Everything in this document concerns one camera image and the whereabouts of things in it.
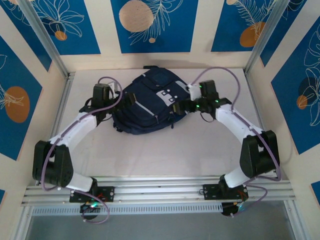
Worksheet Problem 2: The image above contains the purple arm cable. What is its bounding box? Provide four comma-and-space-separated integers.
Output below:
41, 76, 125, 224
191, 66, 282, 218

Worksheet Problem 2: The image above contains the grey slotted cable duct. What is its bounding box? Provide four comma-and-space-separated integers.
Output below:
31, 201, 223, 216

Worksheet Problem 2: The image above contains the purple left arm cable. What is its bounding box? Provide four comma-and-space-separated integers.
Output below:
41, 76, 125, 224

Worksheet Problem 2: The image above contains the aluminium frame post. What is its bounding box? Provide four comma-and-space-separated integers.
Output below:
244, 0, 292, 76
18, 0, 70, 78

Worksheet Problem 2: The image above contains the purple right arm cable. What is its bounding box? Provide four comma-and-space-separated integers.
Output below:
191, 66, 282, 218

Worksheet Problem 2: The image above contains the black controller board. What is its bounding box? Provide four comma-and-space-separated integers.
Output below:
79, 201, 102, 221
221, 201, 248, 218

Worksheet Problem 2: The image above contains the navy blue backpack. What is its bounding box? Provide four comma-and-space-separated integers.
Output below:
111, 64, 192, 136

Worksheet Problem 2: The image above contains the aluminium side rail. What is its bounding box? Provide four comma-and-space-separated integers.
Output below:
36, 71, 76, 186
243, 69, 283, 180

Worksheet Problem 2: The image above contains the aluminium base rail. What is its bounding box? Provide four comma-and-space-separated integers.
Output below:
21, 175, 297, 206

